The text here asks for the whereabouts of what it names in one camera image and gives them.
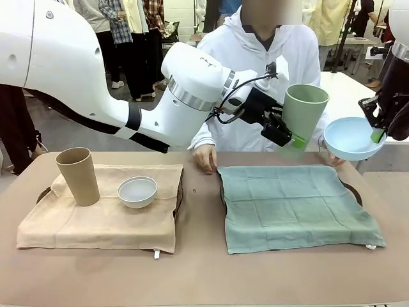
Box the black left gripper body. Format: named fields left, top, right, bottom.
left=237, top=87, right=286, bottom=126

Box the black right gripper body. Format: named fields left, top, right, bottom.
left=376, top=91, right=401, bottom=129

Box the tall green cup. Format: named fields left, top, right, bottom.
left=277, top=83, right=330, bottom=161

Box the light blue bowl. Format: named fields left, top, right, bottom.
left=323, top=116, right=389, bottom=160

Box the green cloth mat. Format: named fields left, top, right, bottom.
left=217, top=164, right=387, bottom=256

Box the white bowl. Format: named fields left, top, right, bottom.
left=116, top=176, right=158, bottom=210

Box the tall beige cup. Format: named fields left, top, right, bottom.
left=55, top=146, right=101, bottom=207

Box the beige cloth mat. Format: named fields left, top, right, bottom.
left=15, top=162, right=185, bottom=260

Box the person's right forearm white sleeve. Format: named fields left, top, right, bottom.
left=187, top=123, right=219, bottom=152

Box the person's left forearm white sleeve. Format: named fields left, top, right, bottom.
left=314, top=127, right=327, bottom=153

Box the dark brown tray green set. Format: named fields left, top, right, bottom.
left=219, top=181, right=364, bottom=212

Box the dark brown tray beige set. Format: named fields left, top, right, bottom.
left=36, top=168, right=186, bottom=225

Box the person's left hand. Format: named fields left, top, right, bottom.
left=328, top=155, right=348, bottom=168

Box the person's right hand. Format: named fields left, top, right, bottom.
left=192, top=145, right=219, bottom=175

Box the white side table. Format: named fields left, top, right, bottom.
left=319, top=70, right=409, bottom=175

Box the person in white hooded coat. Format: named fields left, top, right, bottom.
left=187, top=0, right=327, bottom=153

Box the person in dark red top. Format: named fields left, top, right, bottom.
left=353, top=0, right=389, bottom=89

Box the black office chair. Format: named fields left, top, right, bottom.
left=162, top=20, right=180, bottom=44

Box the bystander in dark clothes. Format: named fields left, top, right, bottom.
left=0, top=83, right=43, bottom=176

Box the black right arm cable sleeve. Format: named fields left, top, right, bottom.
left=379, top=53, right=409, bottom=142

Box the black arm cable sleeve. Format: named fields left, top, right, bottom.
left=24, top=88, right=172, bottom=155
left=379, top=53, right=409, bottom=142

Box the black left wrist camera cable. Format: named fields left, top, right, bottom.
left=212, top=71, right=279, bottom=125

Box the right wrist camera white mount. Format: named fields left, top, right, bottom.
left=364, top=45, right=394, bottom=61

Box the black left arm cable sleeve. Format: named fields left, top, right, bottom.
left=24, top=88, right=172, bottom=155

